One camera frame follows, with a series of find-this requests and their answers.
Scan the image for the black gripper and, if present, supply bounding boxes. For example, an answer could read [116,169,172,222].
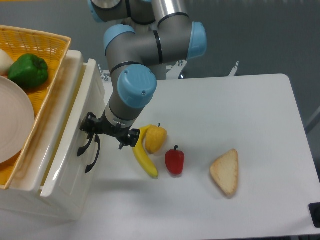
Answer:
[79,112,141,150]

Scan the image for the white drawer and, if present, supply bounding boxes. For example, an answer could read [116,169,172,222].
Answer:
[40,59,106,220]

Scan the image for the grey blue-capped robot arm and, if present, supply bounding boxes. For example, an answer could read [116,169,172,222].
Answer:
[80,0,207,147]

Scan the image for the white plastic drawer cabinet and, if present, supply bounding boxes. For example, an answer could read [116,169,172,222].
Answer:
[0,49,109,223]

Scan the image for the yellow toy banana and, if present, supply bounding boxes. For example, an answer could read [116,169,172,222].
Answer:
[132,124,159,179]

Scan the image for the yellow toy bell pepper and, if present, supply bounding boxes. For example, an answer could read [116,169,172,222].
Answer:
[145,123,167,154]

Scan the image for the red toy bell pepper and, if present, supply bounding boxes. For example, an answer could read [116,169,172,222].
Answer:
[165,145,185,176]

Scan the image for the pink round plate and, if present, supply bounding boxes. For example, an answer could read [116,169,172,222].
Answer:
[0,77,35,163]

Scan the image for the green toy bell pepper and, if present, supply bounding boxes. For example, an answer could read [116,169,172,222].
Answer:
[8,53,49,89]

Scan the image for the triangular toast bread slice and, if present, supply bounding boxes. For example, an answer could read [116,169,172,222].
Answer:
[209,149,239,197]

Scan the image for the white toy onion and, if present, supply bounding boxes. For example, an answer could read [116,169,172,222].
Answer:
[0,49,14,76]

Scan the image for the yellow woven basket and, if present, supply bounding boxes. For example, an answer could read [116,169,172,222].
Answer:
[0,25,71,190]

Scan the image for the black object at table edge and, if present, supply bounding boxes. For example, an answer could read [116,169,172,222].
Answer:
[308,202,320,229]

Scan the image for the lower drawer black handle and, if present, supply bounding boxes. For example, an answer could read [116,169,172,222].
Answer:
[85,134,102,174]

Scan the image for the white metal mounting bracket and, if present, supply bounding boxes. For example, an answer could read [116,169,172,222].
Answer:
[97,60,239,82]

